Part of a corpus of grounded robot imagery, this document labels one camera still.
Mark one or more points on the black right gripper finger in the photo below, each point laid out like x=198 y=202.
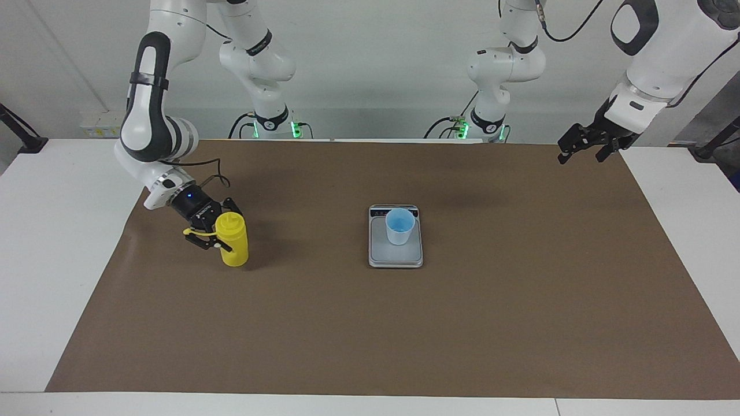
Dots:
x=205 y=242
x=233 y=206

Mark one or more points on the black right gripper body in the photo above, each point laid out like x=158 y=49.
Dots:
x=196 y=205

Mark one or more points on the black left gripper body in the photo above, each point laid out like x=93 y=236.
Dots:
x=613 y=130

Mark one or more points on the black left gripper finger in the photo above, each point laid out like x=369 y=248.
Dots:
x=608 y=150
x=572 y=138

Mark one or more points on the yellow squeeze bottle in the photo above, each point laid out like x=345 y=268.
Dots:
x=236 y=254

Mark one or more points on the light blue plastic cup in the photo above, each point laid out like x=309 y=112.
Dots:
x=400 y=231

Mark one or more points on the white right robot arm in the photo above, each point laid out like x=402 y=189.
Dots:
x=144 y=127

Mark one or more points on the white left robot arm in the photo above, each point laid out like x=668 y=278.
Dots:
x=665 y=63

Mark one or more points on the silver digital kitchen scale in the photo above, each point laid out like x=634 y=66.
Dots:
x=396 y=257

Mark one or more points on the grey slanted board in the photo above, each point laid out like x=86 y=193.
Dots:
x=708 y=124

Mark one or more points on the white socket box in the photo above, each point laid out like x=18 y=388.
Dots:
x=98 y=124

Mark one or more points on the dark blue object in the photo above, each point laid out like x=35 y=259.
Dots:
x=736 y=182

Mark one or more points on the brown table mat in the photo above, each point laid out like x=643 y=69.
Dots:
x=370 y=323

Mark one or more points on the black camera stand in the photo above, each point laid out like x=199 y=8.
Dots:
x=32 y=143
x=706 y=151

